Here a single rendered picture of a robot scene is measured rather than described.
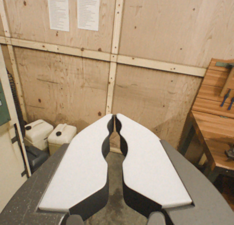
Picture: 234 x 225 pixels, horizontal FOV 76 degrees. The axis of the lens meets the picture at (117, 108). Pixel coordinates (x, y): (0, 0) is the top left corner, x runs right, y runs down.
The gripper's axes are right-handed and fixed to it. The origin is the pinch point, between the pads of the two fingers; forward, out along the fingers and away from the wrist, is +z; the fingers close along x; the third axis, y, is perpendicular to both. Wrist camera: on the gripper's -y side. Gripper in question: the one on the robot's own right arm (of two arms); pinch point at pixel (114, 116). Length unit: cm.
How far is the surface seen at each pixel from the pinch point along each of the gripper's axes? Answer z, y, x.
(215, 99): 114, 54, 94
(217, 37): 125, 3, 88
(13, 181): 53, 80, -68
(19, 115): 71, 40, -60
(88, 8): 153, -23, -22
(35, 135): 127, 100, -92
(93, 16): 152, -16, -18
